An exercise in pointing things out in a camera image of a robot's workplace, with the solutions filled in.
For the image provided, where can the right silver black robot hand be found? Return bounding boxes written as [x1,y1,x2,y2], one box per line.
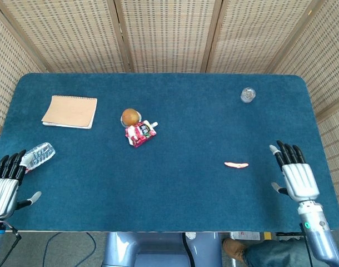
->
[269,140,320,202]

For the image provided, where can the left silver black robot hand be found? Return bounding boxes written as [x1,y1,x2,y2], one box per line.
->
[0,149,42,220]

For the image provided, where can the thin pink strip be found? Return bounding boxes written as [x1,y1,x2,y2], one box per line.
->
[224,161,250,170]

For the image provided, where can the clear plastic water bottle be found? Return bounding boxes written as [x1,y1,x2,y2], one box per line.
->
[26,142,56,171]

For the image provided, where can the blue jeans leg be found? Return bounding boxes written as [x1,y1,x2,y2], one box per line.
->
[243,238,339,267]

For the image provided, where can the white printed paper sheet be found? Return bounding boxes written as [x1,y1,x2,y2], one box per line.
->
[230,231,261,241]

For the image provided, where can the brown leather boot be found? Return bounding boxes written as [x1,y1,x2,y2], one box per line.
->
[222,237,247,264]

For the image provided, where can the woven bamboo screen panel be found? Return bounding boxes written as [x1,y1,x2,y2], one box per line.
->
[0,2,48,135]
[201,0,326,75]
[269,0,339,204]
[113,0,223,74]
[0,0,131,74]

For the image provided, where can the clear glass cup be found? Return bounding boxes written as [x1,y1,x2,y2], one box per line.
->
[240,87,256,103]

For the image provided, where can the brown spiral notebook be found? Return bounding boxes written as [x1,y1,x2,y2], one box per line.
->
[41,95,98,130]

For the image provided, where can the blue felt table cloth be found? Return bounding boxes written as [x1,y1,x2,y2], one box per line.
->
[0,72,339,233]

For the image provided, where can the orange round jelly cup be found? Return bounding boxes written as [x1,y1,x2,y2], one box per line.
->
[120,108,142,126]

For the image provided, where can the pink drink pouch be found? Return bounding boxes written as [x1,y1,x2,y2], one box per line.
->
[124,120,159,149]

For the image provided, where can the blue-grey robot torso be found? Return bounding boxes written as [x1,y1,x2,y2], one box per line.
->
[102,231,223,267]

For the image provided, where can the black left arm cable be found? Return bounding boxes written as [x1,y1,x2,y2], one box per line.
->
[0,221,22,267]

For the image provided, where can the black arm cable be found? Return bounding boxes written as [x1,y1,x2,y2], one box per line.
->
[299,222,313,267]
[0,221,22,267]

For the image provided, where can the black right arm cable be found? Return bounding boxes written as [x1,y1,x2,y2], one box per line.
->
[299,222,313,267]

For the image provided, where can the black floor cable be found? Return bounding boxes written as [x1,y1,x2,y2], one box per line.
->
[42,231,97,267]

